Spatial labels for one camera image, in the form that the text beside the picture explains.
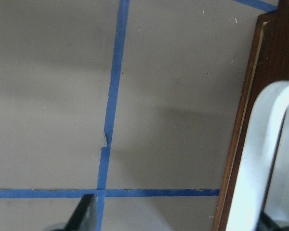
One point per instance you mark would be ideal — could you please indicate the brown wooden drawer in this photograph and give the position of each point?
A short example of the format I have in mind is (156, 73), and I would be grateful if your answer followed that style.
(268, 62)

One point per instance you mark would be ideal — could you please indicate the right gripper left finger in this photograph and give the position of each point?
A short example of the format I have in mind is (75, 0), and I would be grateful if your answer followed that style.
(83, 218)

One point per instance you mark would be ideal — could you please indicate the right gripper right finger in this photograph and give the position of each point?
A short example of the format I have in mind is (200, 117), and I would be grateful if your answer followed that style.
(265, 223)

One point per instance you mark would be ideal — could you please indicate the white drawer handle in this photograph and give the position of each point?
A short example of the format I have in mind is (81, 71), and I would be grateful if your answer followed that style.
(257, 156)

